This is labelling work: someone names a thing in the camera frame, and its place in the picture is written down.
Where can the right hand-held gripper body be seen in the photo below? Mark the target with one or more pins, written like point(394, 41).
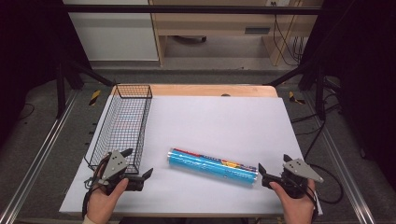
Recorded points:
point(299, 172)

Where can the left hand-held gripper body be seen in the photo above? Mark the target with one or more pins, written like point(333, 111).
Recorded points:
point(115, 165)

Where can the blue printed foil roll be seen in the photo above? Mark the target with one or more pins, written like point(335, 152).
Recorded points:
point(211, 167)

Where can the person's right hand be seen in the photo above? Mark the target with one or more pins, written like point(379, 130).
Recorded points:
point(294, 203)

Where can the person's left hand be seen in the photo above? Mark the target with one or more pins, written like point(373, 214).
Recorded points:
point(102, 202)

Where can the white table mat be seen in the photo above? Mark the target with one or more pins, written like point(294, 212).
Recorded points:
point(224, 124)

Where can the yellow black floor tape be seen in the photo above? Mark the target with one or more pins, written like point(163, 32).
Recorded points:
point(95, 97)
point(294, 98)

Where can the black metal stand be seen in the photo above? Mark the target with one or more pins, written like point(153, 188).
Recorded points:
point(61, 90)
point(320, 93)

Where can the dark curtain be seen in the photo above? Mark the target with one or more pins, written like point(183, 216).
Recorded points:
point(364, 77)
point(28, 46)

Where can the white cabinet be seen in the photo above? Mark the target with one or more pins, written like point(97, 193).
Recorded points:
point(113, 34)

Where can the aluminium floor rail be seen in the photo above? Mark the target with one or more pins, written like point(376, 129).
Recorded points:
point(342, 168)
point(40, 155)

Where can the black horizontal frame bar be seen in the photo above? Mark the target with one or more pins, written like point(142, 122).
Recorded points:
point(186, 9)

